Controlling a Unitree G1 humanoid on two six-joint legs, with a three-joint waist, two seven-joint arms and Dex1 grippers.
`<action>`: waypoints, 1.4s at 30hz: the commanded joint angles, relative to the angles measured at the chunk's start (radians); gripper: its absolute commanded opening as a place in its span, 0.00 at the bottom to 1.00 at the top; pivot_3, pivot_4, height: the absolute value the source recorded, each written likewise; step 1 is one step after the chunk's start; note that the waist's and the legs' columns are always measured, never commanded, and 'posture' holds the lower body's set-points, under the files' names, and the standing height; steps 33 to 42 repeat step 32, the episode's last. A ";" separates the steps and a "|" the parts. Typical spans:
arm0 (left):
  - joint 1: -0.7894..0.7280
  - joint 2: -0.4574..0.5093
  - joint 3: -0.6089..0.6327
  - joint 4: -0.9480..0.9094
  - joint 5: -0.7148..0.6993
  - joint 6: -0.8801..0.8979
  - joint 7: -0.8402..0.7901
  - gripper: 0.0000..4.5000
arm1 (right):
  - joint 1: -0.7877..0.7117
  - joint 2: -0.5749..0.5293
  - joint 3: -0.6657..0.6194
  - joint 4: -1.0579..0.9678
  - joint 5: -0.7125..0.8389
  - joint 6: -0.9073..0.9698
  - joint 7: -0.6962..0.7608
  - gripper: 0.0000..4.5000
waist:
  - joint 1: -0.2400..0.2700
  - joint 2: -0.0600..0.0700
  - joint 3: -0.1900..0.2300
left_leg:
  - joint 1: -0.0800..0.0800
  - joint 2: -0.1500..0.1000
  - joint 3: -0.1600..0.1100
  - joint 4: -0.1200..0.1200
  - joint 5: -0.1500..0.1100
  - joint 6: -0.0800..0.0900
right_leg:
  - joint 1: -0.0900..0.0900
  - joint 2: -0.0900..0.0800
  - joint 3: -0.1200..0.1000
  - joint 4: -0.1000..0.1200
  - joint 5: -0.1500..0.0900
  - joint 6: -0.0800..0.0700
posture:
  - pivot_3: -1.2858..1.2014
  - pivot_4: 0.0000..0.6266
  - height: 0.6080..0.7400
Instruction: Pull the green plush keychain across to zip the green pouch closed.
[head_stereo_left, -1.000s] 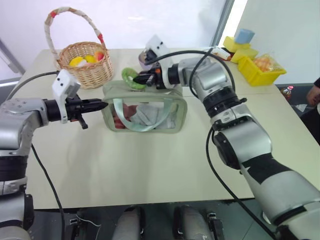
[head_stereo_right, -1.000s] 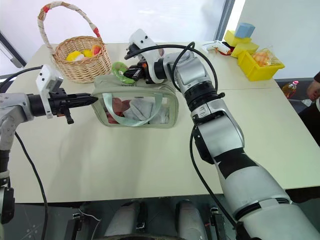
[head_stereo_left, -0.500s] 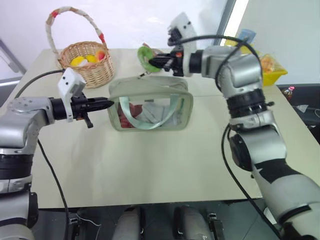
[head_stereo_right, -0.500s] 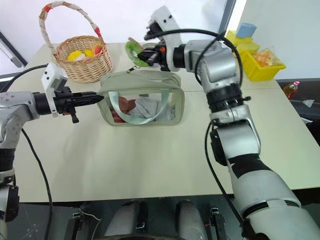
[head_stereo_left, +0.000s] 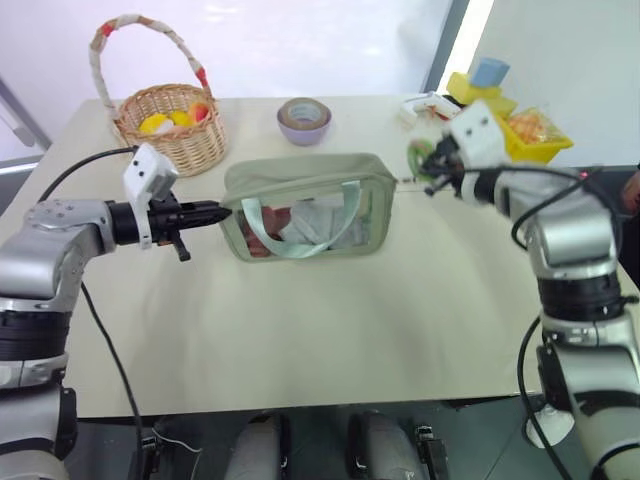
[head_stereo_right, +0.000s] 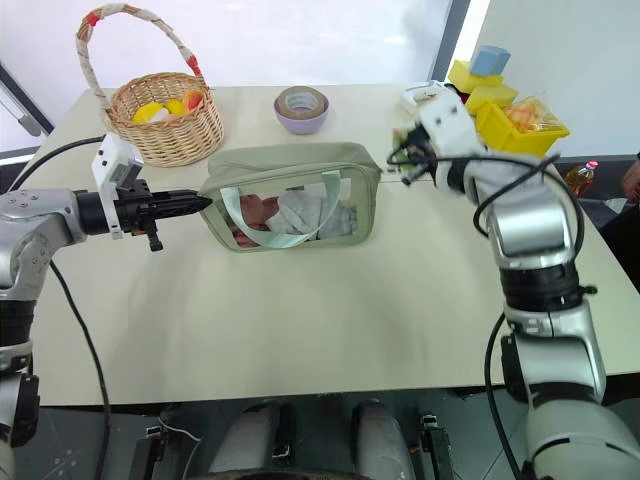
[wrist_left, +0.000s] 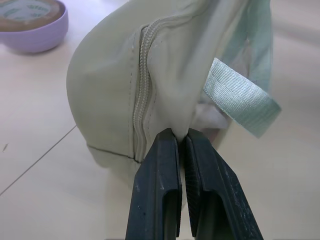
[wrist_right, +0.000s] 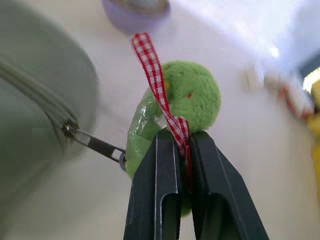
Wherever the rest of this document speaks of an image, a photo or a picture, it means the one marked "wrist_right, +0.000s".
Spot green zipper pouch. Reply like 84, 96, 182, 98
0, 0, 127, 240

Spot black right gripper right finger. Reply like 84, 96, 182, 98
185, 130, 270, 240

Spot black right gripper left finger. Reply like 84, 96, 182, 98
123, 129, 187, 240

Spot red and white striped object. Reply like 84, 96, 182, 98
264, 74, 315, 121

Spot yellow toy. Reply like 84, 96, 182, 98
302, 66, 320, 166

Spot green plush keychain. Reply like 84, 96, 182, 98
118, 32, 222, 221

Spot purple round container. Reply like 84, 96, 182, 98
101, 0, 171, 33

